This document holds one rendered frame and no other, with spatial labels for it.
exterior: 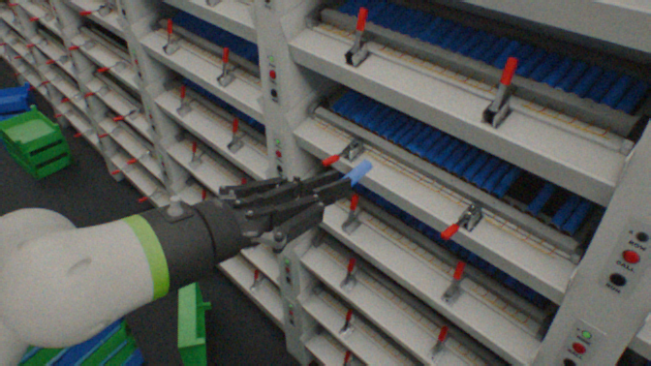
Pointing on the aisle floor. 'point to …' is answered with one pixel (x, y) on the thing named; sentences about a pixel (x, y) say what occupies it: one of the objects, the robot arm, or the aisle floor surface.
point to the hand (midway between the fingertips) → (325, 189)
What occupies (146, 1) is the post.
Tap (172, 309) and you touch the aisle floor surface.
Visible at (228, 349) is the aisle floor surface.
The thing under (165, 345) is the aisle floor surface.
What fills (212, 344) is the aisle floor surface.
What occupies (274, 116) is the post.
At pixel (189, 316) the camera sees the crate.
